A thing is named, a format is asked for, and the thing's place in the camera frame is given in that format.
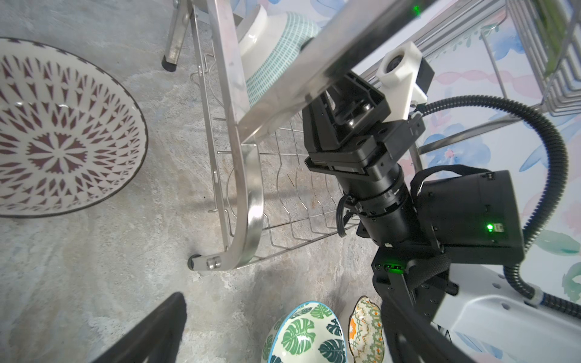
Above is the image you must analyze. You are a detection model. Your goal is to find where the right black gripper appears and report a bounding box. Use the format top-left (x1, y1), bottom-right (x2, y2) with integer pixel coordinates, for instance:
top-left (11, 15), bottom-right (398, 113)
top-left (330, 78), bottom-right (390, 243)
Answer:
top-left (302, 72), bottom-right (425, 175)

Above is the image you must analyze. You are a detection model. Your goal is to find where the maroon patterned white bowl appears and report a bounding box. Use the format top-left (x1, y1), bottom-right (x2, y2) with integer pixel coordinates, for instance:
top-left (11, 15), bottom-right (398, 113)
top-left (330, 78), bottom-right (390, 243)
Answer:
top-left (1, 37), bottom-right (149, 219)

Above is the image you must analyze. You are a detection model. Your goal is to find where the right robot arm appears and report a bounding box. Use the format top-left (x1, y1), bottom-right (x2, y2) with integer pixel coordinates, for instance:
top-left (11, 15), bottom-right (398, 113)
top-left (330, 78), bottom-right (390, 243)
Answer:
top-left (302, 72), bottom-right (580, 362)

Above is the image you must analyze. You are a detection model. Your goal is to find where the green monstera leaf bowl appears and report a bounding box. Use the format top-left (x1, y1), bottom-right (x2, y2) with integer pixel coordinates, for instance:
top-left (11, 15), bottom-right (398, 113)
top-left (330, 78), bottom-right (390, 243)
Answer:
top-left (260, 301), bottom-right (348, 362)

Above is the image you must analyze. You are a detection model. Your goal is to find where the green leaf-shaped dish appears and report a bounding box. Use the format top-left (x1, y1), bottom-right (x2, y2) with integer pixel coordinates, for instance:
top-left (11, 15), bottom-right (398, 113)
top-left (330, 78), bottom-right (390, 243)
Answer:
top-left (530, 0), bottom-right (567, 76)

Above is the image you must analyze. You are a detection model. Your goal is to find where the pale green grid bowl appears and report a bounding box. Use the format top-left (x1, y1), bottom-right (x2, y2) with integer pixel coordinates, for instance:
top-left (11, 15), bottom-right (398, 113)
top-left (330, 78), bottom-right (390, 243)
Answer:
top-left (236, 5), bottom-right (320, 105)

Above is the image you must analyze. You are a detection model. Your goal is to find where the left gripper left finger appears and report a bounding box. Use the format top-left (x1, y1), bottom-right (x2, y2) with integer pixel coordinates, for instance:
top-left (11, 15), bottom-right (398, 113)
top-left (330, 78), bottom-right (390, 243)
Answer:
top-left (95, 292), bottom-right (187, 362)

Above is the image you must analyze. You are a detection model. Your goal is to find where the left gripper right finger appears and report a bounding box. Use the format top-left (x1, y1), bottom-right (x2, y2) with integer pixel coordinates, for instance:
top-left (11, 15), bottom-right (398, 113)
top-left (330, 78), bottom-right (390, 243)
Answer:
top-left (381, 294), bottom-right (472, 362)

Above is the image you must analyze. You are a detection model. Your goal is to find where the orange flower-shaped dish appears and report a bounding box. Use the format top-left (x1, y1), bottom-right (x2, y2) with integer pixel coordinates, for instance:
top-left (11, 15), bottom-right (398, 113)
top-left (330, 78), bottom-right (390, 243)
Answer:
top-left (346, 296), bottom-right (387, 363)

